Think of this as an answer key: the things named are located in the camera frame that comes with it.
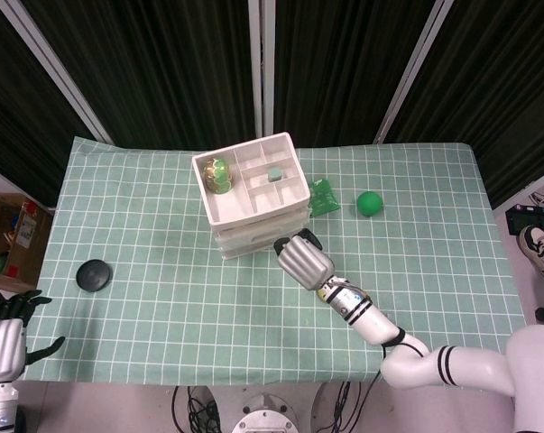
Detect white plastic compartment tray stack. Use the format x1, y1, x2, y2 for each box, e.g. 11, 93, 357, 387
191, 131, 313, 261

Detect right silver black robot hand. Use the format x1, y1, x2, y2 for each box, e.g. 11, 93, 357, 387
272, 228, 337, 291

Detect black cable bundle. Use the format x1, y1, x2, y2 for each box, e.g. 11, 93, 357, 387
171, 385, 223, 433
309, 381, 381, 433

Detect green ball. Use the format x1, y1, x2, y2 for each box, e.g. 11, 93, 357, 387
355, 190, 385, 219

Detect white black sneaker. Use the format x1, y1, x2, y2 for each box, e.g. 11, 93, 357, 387
518, 224, 544, 283

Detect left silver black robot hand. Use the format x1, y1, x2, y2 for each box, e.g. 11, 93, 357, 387
0, 290, 67, 385

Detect green yellow round toy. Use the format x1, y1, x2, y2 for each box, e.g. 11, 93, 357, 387
202, 156, 235, 196

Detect brown cardboard box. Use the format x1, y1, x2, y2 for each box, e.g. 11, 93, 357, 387
0, 193, 54, 290

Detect green foil packet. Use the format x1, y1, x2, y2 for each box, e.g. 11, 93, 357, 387
308, 179, 340, 218

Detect black electronic device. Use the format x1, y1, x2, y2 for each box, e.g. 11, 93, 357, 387
505, 202, 544, 235

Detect green checked tablecloth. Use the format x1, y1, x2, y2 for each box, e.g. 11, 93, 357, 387
13, 136, 529, 387

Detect white partition frame post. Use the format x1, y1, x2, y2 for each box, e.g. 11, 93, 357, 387
373, 0, 456, 145
247, 0, 277, 139
0, 0, 115, 145

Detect black round disc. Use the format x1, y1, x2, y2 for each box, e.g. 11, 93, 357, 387
75, 259, 115, 293

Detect dark partition panel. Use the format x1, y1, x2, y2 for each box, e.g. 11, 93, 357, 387
273, 0, 435, 148
383, 0, 544, 211
0, 0, 97, 208
21, 0, 260, 150

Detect grey round robot base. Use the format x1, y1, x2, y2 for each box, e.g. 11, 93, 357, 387
230, 392, 299, 433

